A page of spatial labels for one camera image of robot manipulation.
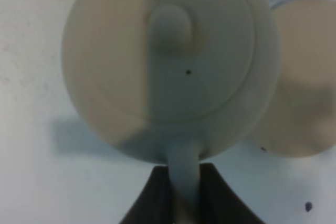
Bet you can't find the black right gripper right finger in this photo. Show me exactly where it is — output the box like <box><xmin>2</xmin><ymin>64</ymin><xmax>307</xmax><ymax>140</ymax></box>
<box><xmin>195</xmin><ymin>163</ymin><xmax>264</xmax><ymax>224</ymax></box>

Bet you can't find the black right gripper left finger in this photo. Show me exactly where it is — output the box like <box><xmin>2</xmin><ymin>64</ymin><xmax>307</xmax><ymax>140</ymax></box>
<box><xmin>120</xmin><ymin>166</ymin><xmax>181</xmax><ymax>224</ymax></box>

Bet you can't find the beige ceramic teapot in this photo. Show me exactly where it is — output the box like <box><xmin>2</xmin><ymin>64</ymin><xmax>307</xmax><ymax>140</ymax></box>
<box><xmin>61</xmin><ymin>0</ymin><xmax>280</xmax><ymax>223</ymax></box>

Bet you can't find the beige teapot saucer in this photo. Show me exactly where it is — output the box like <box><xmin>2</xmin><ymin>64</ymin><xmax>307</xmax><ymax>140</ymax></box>
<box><xmin>252</xmin><ymin>0</ymin><xmax>335</xmax><ymax>157</ymax></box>

